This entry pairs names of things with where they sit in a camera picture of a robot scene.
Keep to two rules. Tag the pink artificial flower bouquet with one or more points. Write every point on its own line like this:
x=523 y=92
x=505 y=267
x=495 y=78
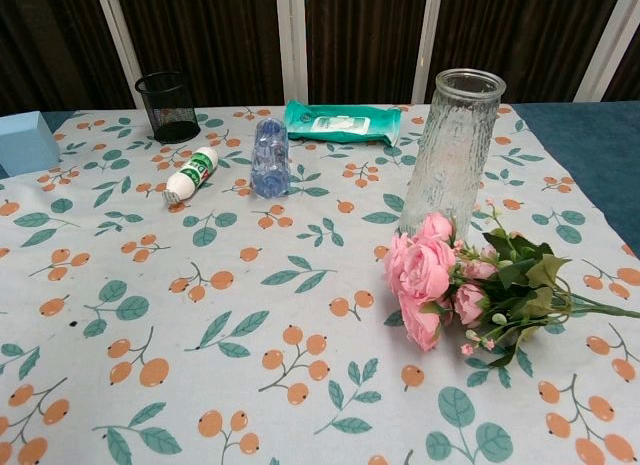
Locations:
x=425 y=275

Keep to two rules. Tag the tall textured glass vase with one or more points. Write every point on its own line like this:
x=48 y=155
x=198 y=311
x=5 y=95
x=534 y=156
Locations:
x=450 y=160

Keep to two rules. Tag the clear blue plastic water bottle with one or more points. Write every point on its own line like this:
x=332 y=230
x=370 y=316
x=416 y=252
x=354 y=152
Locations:
x=270 y=157

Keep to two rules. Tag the teal wet wipes pack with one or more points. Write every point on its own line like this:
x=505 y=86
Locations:
x=340 y=122

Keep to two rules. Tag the orange fruit leaf print tablecloth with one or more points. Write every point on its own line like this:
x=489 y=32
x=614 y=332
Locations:
x=250 y=310

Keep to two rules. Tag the small white green bottle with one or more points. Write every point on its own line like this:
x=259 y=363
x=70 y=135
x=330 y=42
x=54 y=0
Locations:
x=192 y=172

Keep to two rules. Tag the black mesh pen holder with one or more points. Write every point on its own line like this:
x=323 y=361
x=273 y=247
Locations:
x=169 y=110

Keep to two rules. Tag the light blue box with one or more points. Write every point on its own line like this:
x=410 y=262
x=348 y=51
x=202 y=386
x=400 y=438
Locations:
x=25 y=142

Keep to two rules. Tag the white screen frame post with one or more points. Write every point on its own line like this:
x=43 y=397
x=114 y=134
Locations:
x=117 y=40
x=427 y=35
x=291 y=40
x=600 y=45

